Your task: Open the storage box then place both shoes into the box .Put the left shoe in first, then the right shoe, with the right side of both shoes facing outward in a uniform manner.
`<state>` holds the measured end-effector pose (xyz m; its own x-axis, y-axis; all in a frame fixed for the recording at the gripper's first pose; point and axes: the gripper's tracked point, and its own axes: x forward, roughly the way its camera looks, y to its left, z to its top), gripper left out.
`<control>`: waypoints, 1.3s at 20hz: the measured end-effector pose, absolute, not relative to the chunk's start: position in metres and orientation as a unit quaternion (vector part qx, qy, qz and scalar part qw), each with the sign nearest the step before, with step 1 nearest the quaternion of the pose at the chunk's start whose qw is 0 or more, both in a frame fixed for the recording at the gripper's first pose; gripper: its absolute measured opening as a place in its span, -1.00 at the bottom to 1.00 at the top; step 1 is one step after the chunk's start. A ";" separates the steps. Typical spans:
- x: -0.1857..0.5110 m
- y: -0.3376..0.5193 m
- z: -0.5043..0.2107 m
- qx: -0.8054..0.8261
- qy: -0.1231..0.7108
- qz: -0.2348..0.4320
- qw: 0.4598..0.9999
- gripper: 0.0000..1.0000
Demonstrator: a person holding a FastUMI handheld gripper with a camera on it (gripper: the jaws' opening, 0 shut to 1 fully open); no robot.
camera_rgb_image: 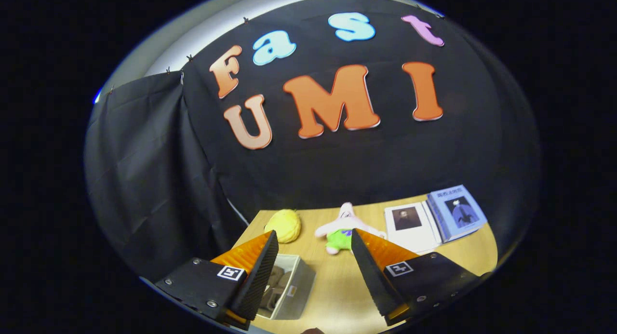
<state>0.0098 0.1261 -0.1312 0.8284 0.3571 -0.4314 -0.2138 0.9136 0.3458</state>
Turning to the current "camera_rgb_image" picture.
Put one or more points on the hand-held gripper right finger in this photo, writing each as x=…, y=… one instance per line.
x=373, y=281

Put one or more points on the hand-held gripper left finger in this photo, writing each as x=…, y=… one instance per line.
x=255, y=276

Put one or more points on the brown felt shoe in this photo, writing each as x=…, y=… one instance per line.
x=271, y=299
x=275, y=276

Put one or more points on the beige fabric storage box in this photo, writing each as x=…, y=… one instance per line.
x=301, y=286

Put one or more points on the pink star plush toy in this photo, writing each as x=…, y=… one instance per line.
x=337, y=240

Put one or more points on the yellow round plush toy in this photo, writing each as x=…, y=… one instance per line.
x=285, y=225

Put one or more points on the white portrait book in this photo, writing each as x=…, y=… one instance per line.
x=409, y=228

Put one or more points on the blue cover book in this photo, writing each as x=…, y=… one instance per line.
x=458, y=211

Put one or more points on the black backdrop cloth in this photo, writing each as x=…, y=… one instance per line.
x=337, y=165

